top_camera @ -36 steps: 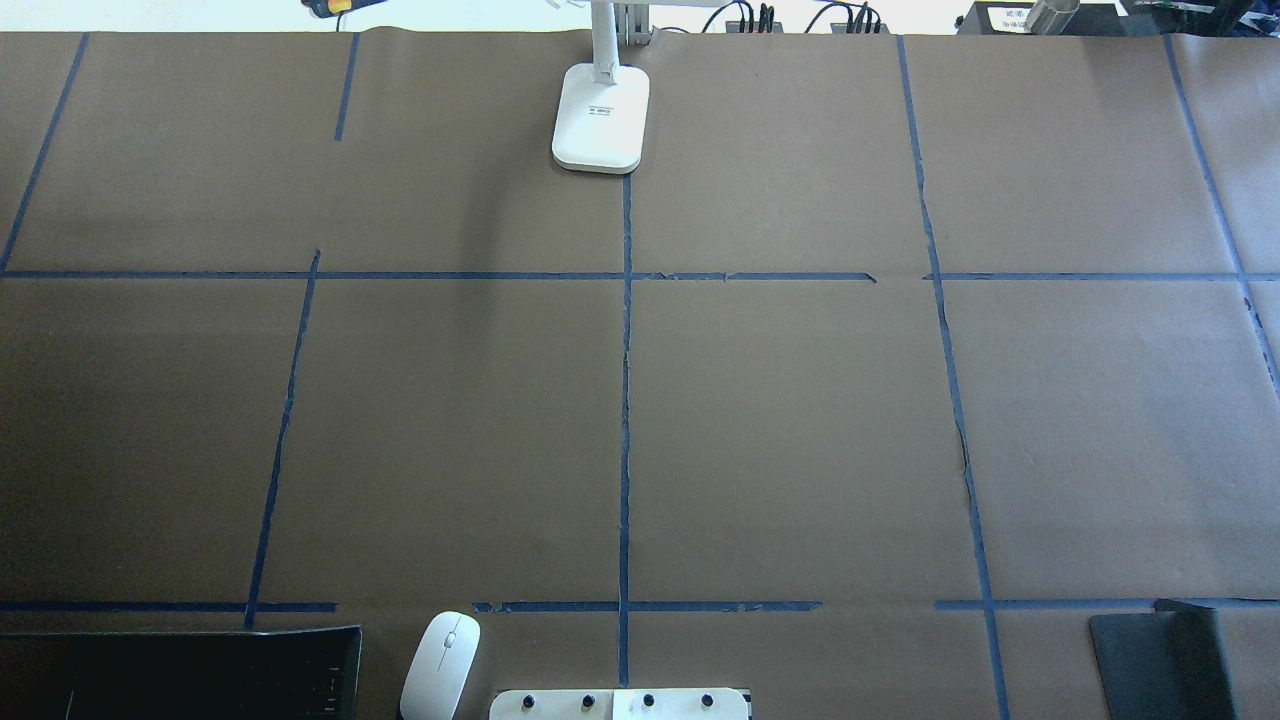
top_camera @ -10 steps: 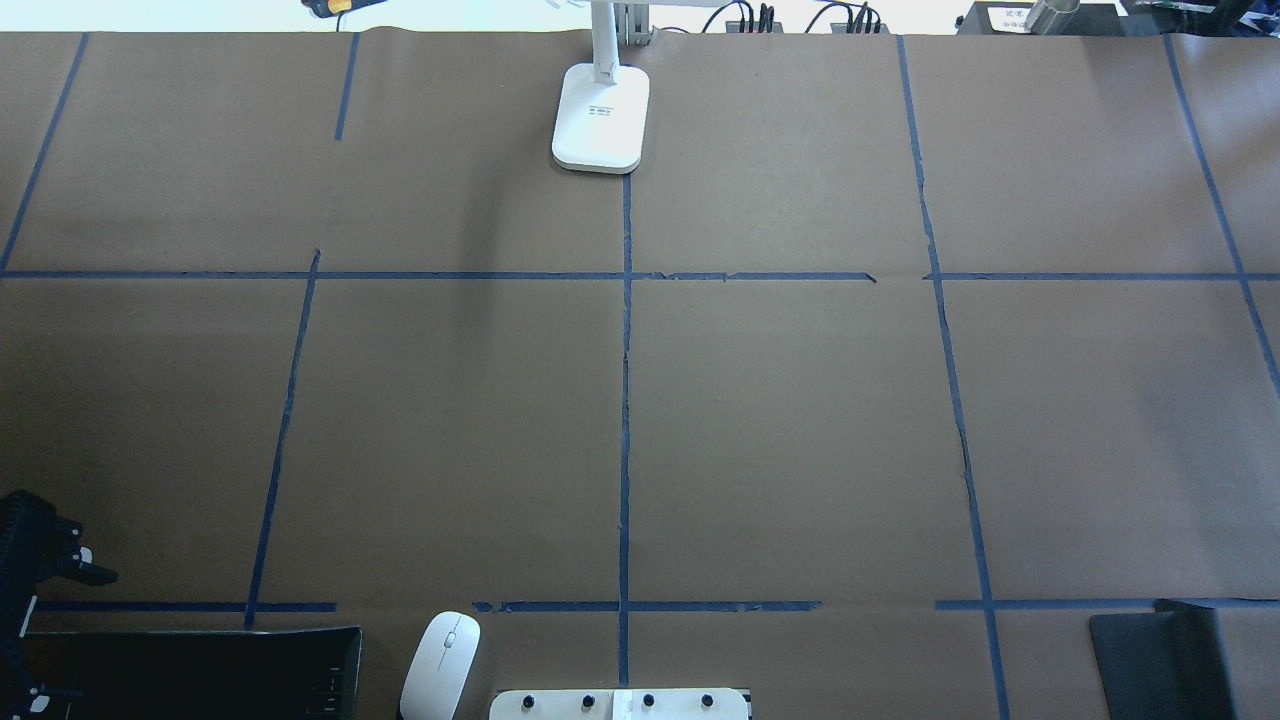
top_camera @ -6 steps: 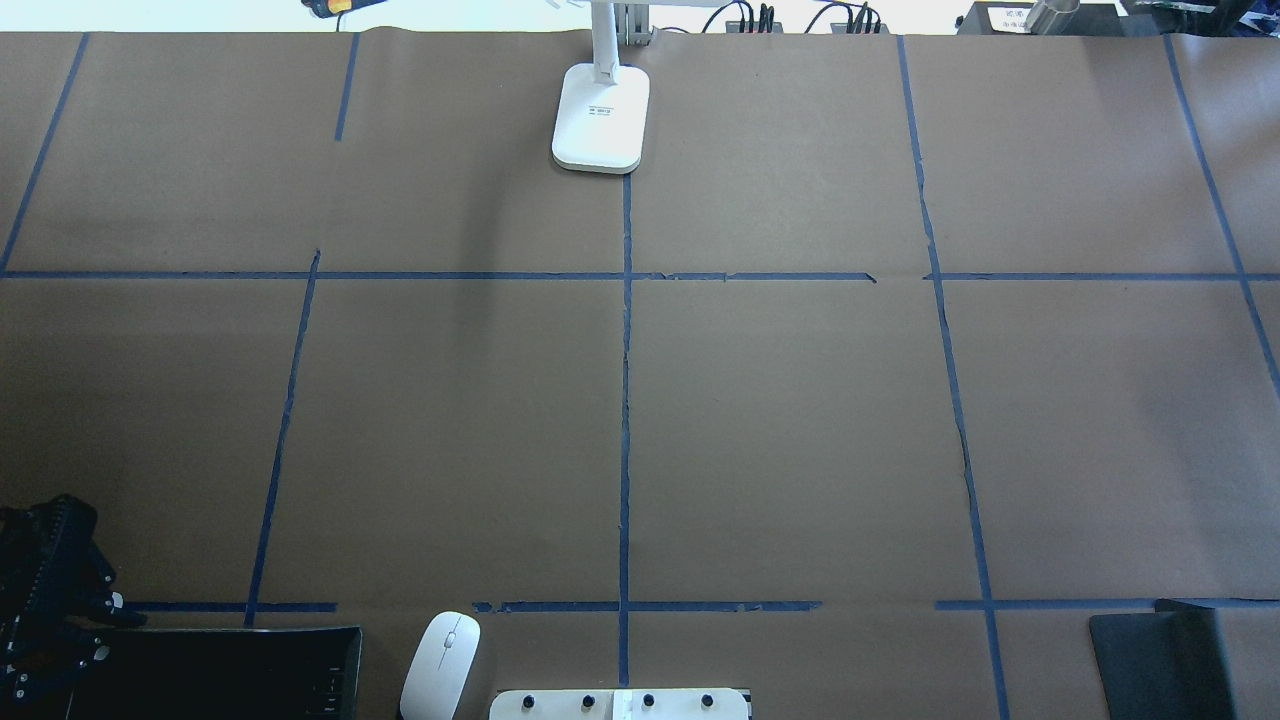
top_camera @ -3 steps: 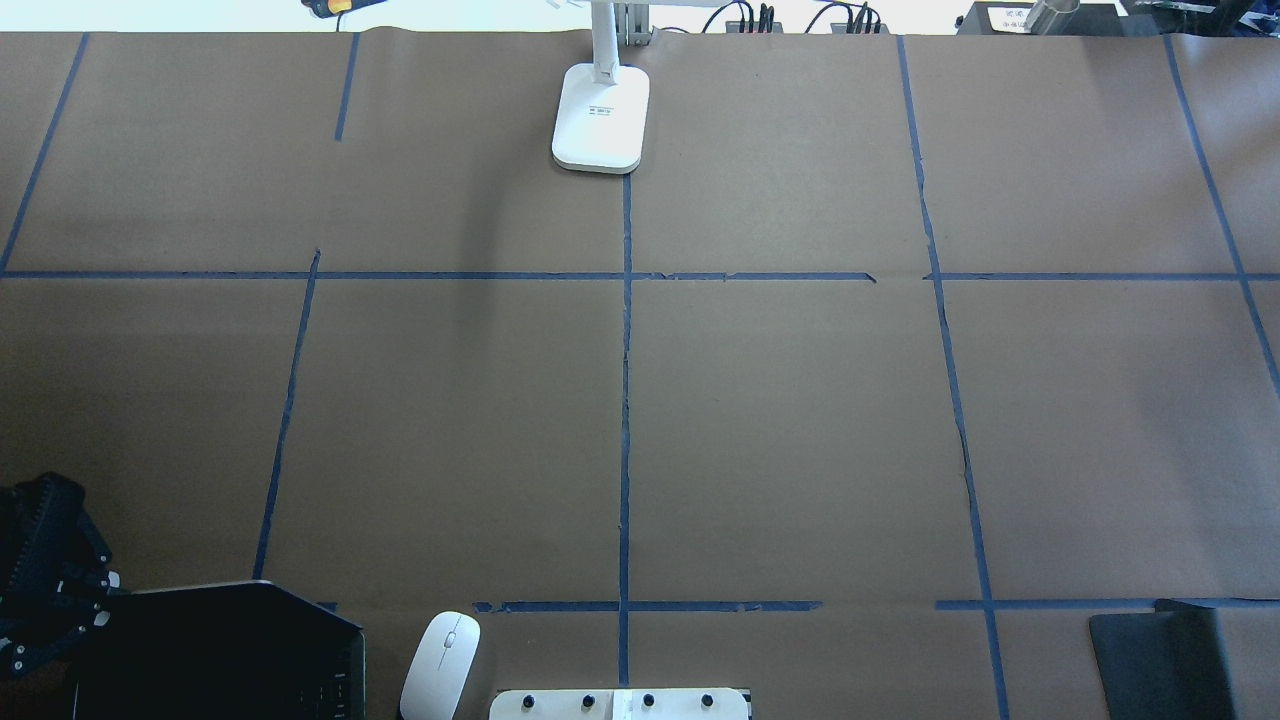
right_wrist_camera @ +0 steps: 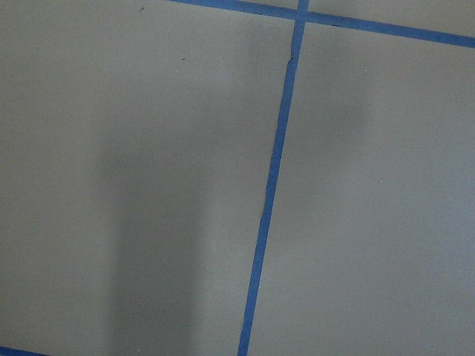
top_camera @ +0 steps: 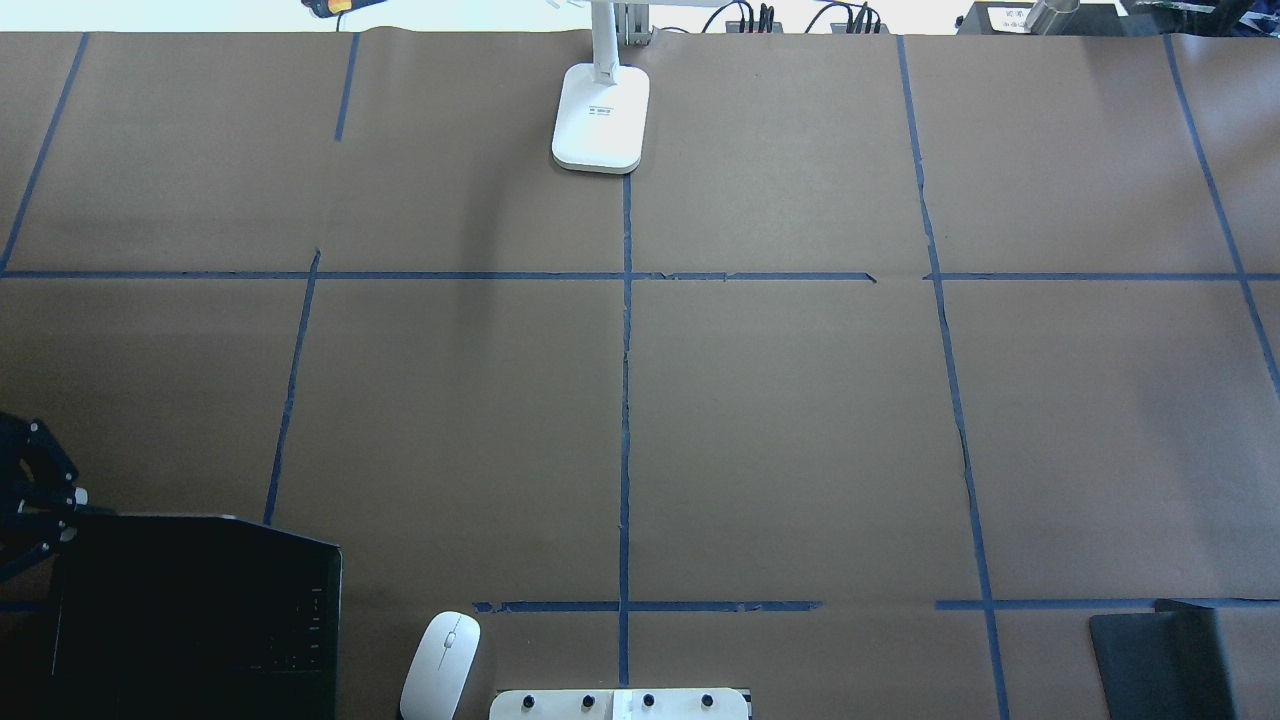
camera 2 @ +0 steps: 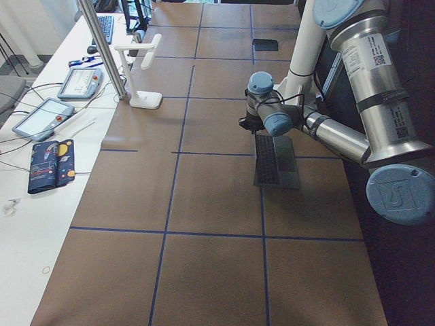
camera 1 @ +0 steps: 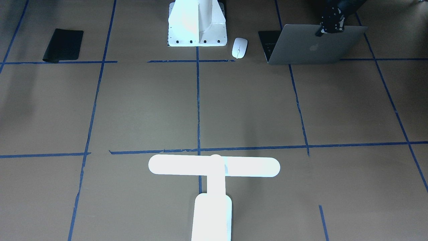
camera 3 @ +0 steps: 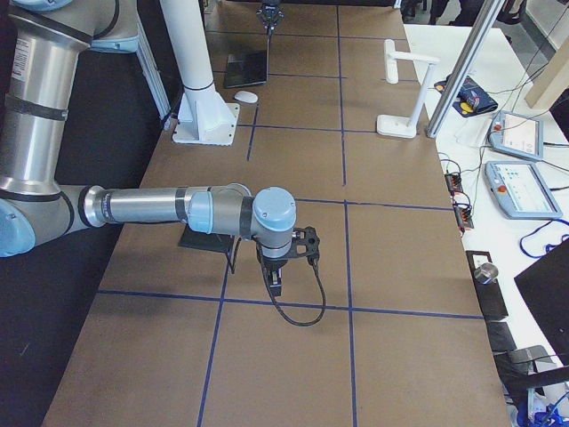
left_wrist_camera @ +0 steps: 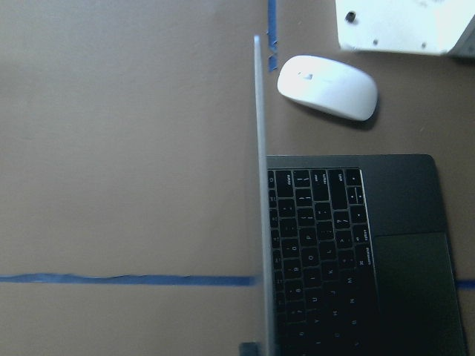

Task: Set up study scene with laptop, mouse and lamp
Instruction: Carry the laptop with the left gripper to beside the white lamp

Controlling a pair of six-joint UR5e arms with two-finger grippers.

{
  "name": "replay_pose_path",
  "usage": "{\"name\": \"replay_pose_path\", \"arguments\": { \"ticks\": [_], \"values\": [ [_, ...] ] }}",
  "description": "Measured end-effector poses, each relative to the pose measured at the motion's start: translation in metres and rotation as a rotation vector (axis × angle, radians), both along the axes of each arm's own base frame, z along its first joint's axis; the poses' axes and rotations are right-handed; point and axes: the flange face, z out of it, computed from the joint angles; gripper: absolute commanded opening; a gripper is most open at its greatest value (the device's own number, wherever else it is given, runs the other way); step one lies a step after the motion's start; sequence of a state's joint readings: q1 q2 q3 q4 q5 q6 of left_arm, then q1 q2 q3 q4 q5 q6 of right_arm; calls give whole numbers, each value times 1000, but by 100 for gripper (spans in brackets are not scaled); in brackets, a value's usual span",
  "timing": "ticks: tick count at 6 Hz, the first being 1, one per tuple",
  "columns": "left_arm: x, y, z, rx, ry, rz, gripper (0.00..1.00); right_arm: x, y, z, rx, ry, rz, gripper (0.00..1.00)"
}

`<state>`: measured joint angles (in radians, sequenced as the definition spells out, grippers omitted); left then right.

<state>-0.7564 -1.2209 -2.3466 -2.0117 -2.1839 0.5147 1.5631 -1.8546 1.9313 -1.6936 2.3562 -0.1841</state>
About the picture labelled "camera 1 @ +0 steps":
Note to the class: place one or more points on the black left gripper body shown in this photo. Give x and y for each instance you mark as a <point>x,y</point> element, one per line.
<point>331,20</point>

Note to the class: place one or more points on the grey laptop computer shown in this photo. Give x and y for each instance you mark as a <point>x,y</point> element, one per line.
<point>306,44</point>

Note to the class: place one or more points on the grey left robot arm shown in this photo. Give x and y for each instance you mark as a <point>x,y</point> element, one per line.
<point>349,7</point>

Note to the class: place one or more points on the white computer mouse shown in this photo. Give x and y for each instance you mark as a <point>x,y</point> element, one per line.
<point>239,48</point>

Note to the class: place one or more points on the white desk lamp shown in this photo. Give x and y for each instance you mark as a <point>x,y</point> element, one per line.
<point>212,219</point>

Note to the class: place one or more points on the black mouse pad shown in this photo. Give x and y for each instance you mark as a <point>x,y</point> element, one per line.
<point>64,45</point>

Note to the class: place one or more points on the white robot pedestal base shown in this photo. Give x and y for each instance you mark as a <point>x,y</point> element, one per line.
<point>193,23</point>

